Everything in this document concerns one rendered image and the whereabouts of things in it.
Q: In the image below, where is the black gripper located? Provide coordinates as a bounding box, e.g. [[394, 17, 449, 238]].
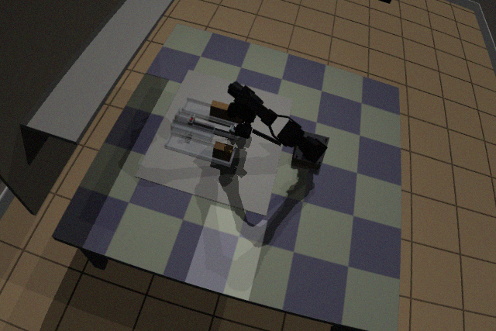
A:
[[234, 109, 257, 139]]

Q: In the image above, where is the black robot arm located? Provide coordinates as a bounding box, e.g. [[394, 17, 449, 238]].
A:
[[227, 82, 328, 164]]

